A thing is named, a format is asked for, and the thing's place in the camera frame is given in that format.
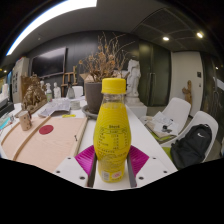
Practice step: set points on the grey printed newspaper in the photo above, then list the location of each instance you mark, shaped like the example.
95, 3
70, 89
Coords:
55, 106

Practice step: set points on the black backpack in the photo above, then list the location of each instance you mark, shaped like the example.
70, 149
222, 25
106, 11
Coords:
191, 146

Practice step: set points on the black flat box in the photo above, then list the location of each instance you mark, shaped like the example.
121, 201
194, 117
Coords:
6, 108

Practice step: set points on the white plastic chair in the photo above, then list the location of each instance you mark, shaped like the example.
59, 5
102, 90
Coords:
203, 118
176, 108
78, 90

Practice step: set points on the white green spray bottle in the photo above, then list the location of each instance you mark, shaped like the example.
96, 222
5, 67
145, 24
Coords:
49, 95

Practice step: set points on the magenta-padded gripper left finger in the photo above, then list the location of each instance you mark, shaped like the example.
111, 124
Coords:
85, 160

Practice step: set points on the small white figurine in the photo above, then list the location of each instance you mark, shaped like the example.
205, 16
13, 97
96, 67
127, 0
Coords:
57, 90

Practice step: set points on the flat round red coaster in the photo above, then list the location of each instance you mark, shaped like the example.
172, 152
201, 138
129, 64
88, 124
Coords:
46, 129

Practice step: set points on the tall white statue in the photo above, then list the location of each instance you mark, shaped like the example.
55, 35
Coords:
134, 78

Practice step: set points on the wooden easel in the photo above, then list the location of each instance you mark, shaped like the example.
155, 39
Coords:
69, 76

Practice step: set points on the round ceiling spotlight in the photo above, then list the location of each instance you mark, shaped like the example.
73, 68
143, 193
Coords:
199, 34
166, 38

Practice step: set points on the white cabinet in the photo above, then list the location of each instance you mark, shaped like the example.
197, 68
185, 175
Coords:
18, 76

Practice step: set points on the stack of papers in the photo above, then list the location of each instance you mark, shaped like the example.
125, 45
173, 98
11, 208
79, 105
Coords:
160, 121

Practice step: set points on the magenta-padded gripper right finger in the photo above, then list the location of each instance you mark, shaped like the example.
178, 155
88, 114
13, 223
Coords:
138, 160

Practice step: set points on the black wall screen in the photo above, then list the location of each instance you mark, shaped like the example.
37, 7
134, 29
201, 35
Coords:
48, 61

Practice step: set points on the yellow drink bottle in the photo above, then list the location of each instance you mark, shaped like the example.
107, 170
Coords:
111, 133

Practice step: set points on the long ceiling light strip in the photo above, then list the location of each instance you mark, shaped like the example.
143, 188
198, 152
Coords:
50, 15

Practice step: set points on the dried plant in grey pot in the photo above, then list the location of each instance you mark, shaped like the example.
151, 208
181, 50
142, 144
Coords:
93, 96

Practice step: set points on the small yellow marker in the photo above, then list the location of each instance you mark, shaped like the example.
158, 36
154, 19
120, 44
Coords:
68, 116

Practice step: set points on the wooden figure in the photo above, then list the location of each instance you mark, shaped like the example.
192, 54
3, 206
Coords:
187, 91

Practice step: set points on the colourful painted pad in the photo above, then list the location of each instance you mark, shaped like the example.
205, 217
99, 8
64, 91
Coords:
4, 121

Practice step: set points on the beige cup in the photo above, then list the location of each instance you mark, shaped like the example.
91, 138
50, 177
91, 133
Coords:
25, 121

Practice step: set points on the grey plant saucer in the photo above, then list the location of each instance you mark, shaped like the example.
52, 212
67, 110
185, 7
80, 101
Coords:
87, 112

